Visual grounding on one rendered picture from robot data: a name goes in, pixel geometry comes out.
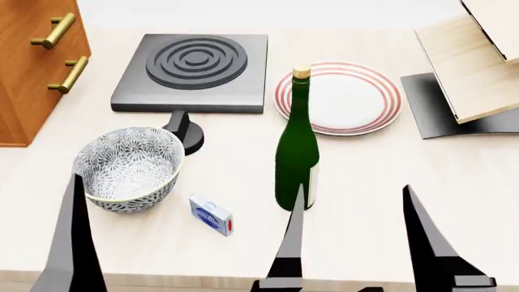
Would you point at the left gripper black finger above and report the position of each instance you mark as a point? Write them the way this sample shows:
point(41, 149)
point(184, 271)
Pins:
point(73, 243)

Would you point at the green wine bottle with cork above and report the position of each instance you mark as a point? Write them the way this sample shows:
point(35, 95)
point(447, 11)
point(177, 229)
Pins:
point(296, 152)

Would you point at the wooden cabinet with drawers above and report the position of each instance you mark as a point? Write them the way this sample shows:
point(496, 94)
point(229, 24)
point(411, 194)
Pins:
point(24, 91)

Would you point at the blue white cheese box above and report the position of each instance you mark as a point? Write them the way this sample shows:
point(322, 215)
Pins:
point(208, 214)

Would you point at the black stove knob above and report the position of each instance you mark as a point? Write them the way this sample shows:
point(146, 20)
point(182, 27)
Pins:
point(190, 134)

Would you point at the light wooden wine rack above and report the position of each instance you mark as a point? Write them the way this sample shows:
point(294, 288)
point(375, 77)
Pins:
point(462, 61)

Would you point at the blue white patterned bowl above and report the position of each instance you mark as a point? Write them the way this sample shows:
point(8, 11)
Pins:
point(125, 164)

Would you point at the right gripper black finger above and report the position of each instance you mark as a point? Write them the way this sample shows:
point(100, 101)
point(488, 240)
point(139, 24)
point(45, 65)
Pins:
point(430, 252)
point(290, 249)

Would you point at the white plate with red rings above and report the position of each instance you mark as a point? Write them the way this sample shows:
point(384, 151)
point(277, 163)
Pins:
point(348, 100)

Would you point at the grey stove hotplate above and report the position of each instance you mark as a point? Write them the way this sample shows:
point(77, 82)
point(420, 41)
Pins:
point(243, 91)

